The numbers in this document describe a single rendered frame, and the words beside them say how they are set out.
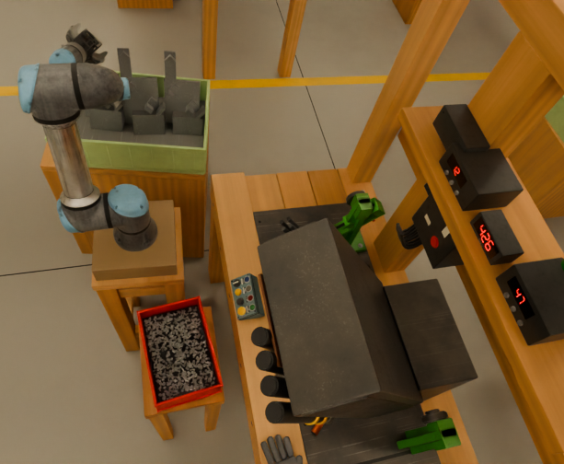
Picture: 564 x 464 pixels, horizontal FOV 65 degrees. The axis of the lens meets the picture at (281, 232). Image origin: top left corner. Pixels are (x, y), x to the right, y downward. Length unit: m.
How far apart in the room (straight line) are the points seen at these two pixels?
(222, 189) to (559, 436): 1.35
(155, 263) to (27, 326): 1.18
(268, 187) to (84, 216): 0.76
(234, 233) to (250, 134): 1.63
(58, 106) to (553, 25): 1.14
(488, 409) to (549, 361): 1.76
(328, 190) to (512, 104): 0.95
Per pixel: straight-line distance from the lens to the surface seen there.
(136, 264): 1.62
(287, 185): 1.89
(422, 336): 1.33
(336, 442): 1.54
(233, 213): 1.76
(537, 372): 1.09
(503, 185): 1.19
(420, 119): 1.34
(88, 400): 2.47
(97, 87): 1.28
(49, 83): 1.28
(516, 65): 1.19
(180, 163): 1.95
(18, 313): 2.70
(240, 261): 1.66
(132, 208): 1.47
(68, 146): 1.37
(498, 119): 1.22
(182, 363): 1.55
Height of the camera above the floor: 2.38
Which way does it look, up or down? 58 degrees down
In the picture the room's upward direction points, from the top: 17 degrees clockwise
